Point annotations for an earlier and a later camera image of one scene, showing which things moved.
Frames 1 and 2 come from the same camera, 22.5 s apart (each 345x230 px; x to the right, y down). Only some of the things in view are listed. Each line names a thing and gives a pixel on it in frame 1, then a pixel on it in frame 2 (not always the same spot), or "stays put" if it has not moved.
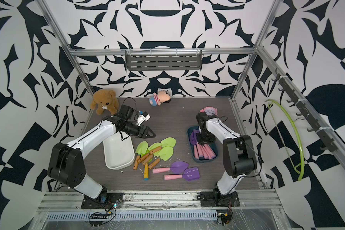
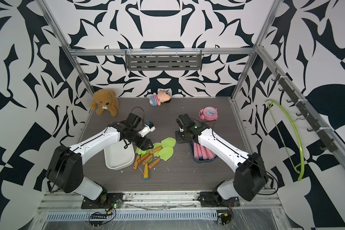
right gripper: (201, 142) -> (178, 138)
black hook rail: (304, 111) stays put
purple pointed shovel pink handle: (212, 153) stays put
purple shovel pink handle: (204, 153) stays put
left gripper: (145, 135) -> (145, 144)
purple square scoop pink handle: (196, 154) stays put
